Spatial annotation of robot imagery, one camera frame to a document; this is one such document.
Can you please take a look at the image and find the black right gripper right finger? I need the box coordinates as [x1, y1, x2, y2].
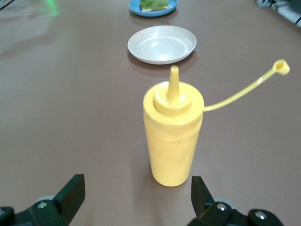
[190, 176, 283, 226]

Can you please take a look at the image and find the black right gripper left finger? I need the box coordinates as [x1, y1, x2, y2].
[0, 174, 85, 226]

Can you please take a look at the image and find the yellow squeeze bottle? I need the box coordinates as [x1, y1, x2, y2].
[143, 59, 290, 188]

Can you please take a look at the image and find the bread slice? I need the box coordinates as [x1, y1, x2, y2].
[140, 6, 170, 12]

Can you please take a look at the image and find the green lettuce leaf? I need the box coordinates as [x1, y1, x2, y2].
[140, 0, 170, 10]

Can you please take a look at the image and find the beige round plate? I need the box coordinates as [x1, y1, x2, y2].
[127, 25, 197, 65]

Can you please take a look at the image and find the blue round plate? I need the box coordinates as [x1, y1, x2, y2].
[128, 0, 178, 17]

